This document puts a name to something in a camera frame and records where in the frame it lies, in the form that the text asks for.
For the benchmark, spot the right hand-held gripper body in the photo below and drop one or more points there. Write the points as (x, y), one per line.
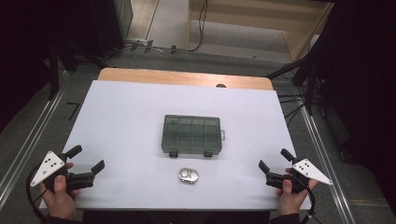
(309, 171)

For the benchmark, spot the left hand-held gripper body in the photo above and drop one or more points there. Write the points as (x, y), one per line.
(47, 169)

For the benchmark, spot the small silver metal case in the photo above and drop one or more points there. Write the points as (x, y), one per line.
(188, 176)

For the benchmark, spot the grey transparent compartment box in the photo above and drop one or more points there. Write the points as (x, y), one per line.
(191, 134)

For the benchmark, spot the person's left hand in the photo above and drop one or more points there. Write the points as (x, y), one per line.
(60, 203)

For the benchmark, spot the person's right hand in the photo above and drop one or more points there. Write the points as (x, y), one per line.
(289, 202)

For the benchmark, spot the white table board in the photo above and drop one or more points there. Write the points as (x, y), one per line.
(124, 124)

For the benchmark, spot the black metal stand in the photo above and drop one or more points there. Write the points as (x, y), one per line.
(309, 84)
(53, 71)

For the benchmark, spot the dark curtain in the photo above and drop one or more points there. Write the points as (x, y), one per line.
(364, 77)
(21, 46)

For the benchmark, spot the wooden table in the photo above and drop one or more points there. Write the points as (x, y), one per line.
(174, 77)

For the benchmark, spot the dark cabinet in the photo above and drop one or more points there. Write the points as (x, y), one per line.
(107, 25)

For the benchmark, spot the light wooden shelf unit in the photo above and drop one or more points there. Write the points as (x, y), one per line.
(264, 18)

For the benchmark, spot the metal floor rail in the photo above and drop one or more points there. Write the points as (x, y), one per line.
(26, 146)
(327, 165)

